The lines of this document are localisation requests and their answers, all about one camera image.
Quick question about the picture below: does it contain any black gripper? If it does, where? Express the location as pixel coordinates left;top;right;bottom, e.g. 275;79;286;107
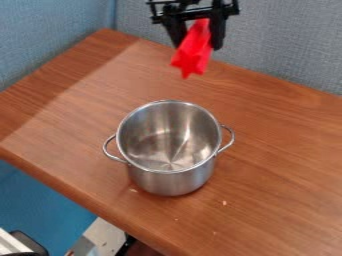
146;0;240;50

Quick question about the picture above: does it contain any red plastic block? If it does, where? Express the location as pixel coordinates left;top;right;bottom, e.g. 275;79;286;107
171;18;212;79

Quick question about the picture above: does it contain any stainless steel pot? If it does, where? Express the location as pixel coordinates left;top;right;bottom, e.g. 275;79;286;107
105;100;234;196

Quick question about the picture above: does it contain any black and white object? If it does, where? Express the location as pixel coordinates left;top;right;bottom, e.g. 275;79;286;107
0;228;49;256

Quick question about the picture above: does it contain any white table leg frame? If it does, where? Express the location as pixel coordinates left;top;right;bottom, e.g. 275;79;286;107
64;218;125;256

